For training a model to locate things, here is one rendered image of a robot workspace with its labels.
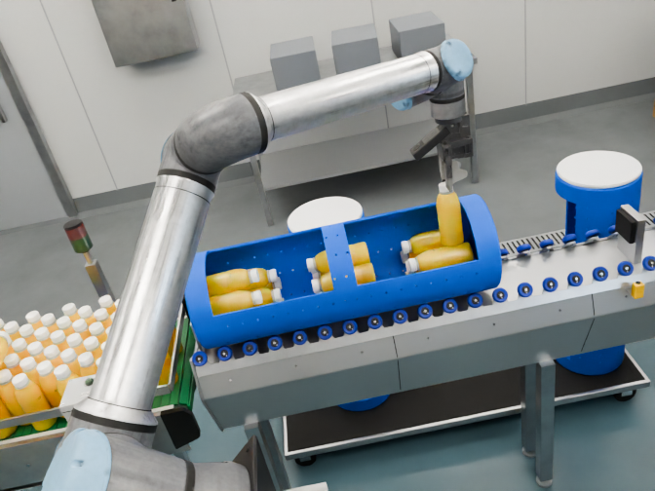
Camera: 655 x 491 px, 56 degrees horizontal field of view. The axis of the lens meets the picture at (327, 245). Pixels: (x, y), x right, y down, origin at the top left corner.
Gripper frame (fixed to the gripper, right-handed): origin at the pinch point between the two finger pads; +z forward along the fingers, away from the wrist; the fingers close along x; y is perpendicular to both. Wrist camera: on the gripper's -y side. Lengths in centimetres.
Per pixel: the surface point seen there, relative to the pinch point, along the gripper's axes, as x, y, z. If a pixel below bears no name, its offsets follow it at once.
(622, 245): 3, 54, 34
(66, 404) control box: -34, -107, 22
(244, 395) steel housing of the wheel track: -13, -69, 50
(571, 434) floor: 12, 46, 130
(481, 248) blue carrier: -12.7, 5.5, 14.9
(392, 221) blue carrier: 12.0, -14.6, 15.1
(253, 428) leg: -9, -71, 69
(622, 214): 1, 53, 22
